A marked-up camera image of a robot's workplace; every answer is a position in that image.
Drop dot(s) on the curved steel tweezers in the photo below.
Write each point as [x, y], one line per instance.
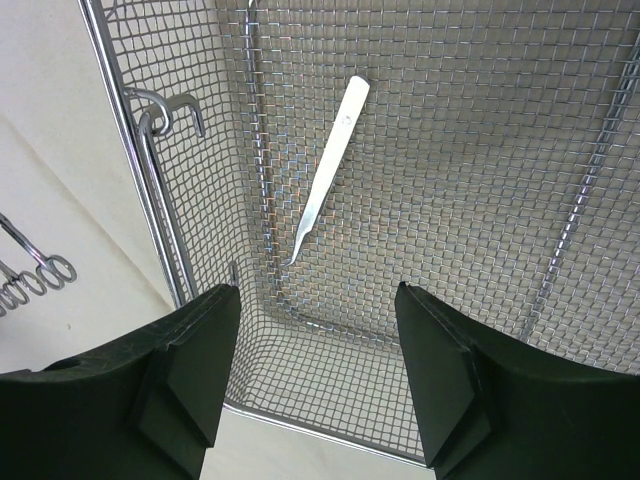
[348, 113]

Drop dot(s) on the wire mesh instrument tray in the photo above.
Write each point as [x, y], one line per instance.
[517, 128]

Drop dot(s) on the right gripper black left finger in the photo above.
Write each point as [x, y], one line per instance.
[146, 405]

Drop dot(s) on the beige surgical wrap cloth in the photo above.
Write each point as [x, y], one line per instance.
[317, 333]

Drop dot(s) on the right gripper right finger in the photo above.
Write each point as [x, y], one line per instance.
[491, 407]

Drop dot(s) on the steel scissors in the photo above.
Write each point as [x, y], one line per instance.
[6, 305]
[54, 271]

